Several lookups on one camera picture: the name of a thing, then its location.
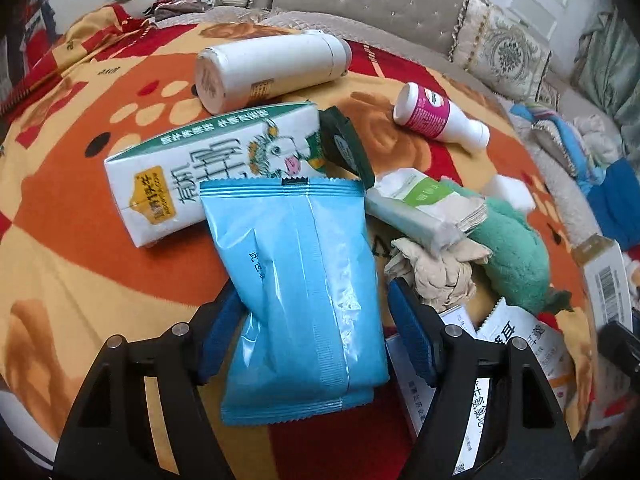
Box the white medicine box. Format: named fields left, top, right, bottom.
left=384, top=303, right=492, bottom=478

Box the beige paper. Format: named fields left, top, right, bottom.
left=384, top=237, right=492, bottom=313

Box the rainbow stripe medicine box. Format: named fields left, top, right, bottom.
left=572, top=234, right=634, bottom=330

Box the light blue wipes pack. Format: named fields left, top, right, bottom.
left=200, top=178, right=388, bottom=426

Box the green terry towel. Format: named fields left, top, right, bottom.
left=440, top=178, right=573, bottom=315

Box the tissue pack green label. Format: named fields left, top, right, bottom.
left=366, top=168, right=488, bottom=256

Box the white green milk carton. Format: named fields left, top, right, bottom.
left=104, top=102, right=324, bottom=247

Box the white foam block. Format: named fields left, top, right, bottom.
left=482, top=174, right=536, bottom=216

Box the dark green snack wrapper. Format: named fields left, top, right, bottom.
left=319, top=106, right=375, bottom=190

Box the orange white snack bag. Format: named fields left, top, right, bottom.
left=476, top=298, right=575, bottom=411

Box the santa plush toy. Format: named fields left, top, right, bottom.
left=623, top=252, right=640, bottom=309

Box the blue folded blanket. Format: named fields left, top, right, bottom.
left=587, top=158, right=640, bottom=252

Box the checkered orange red blanket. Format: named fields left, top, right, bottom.
left=1, top=6, right=593, bottom=451

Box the colourful striped cloth pile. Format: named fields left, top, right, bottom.
left=509, top=103, right=605, bottom=196

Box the pink label yogurt bottle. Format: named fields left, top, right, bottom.
left=393, top=82, right=490, bottom=154

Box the tall white cylinder bottle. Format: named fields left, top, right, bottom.
left=194, top=30, right=352, bottom=115

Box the teal patterned curtain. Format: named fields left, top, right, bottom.
left=572, top=8, right=639, bottom=170

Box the ornate embroidered cushion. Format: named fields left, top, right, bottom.
left=448, top=0, right=552, bottom=101

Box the clothes pile on sofa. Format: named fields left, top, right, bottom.
left=143, top=0, right=215, bottom=22

